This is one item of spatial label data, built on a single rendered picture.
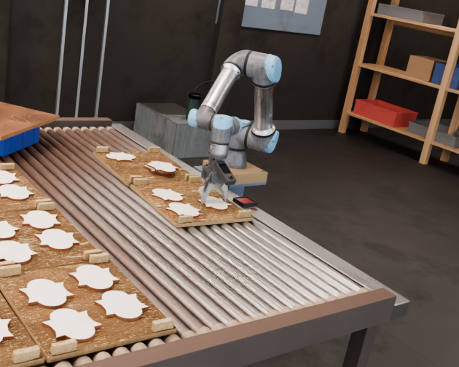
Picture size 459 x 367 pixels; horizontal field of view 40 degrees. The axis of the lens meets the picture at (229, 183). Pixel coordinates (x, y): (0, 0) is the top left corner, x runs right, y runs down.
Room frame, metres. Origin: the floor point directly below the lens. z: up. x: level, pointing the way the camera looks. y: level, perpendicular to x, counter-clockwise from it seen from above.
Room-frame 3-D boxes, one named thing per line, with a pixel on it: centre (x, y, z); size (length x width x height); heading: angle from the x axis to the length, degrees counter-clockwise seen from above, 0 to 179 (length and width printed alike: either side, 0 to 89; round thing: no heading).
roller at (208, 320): (2.23, 0.55, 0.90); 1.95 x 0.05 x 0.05; 40
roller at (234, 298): (2.32, 0.44, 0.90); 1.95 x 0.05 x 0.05; 40
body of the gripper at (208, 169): (2.43, 0.07, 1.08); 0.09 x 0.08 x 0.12; 37
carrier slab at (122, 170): (2.73, 0.39, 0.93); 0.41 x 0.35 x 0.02; 35
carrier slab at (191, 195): (2.39, 0.14, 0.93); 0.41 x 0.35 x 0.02; 36
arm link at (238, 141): (3.06, 0.00, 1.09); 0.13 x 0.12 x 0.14; 73
